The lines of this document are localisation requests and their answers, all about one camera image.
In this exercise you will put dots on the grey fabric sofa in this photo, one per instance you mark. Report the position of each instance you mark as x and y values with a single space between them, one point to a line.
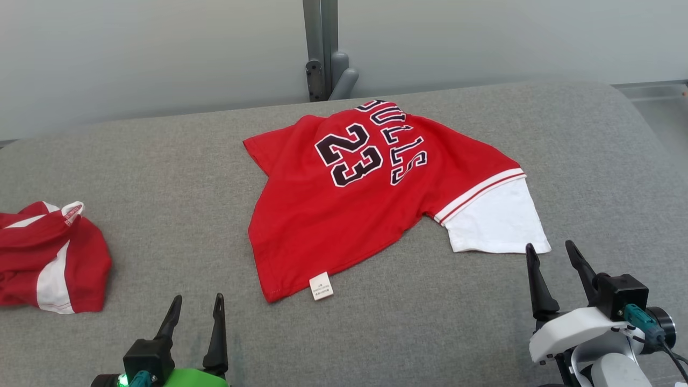
430 322

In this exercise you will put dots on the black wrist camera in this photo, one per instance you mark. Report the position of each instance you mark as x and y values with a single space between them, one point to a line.
148 357
621 293

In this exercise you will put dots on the grey metal frame post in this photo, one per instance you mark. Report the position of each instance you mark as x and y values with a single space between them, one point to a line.
314 32

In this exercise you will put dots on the red number 23 jersey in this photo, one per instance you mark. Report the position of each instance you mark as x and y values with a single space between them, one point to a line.
322 226

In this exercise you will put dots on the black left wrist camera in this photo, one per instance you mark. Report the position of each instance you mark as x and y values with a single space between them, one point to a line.
148 357

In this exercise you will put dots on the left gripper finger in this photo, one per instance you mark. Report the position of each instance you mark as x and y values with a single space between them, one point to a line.
172 320
217 344

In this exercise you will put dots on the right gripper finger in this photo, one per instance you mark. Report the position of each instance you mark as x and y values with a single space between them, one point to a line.
542 293
585 269

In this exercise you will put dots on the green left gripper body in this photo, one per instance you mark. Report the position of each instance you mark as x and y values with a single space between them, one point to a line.
193 379

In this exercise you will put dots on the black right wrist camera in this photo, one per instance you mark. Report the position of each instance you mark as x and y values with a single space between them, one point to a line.
621 293

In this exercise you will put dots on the red white striped shorts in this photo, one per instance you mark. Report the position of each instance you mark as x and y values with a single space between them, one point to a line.
80 258

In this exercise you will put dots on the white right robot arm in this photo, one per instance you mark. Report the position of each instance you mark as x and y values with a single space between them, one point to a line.
618 372

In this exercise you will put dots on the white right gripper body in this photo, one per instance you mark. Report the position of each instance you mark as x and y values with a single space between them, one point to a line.
575 330

